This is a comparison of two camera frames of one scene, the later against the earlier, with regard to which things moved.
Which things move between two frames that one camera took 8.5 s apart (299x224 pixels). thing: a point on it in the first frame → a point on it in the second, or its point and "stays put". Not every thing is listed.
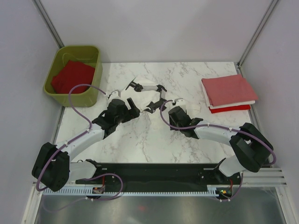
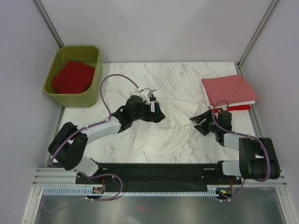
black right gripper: [171, 122] → [202, 128]
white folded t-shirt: [210, 106] stays put
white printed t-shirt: [152, 97] → [171, 135]
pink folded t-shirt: [229, 89] stays put
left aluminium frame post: [47, 23] stays put
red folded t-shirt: [213, 110] stays put
